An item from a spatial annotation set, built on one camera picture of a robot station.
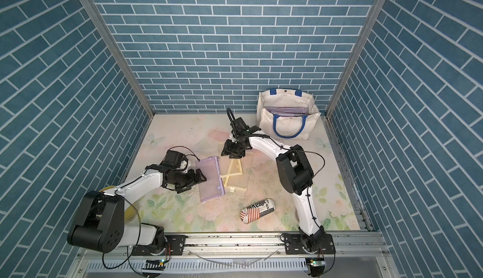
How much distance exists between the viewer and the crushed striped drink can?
0.80 metres

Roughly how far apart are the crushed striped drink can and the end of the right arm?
228 millimetres

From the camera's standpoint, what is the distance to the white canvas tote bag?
93cm

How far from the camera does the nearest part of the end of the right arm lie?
2.34 feet

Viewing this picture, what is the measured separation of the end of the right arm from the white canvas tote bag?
0.20m

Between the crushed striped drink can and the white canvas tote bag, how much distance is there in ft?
1.16
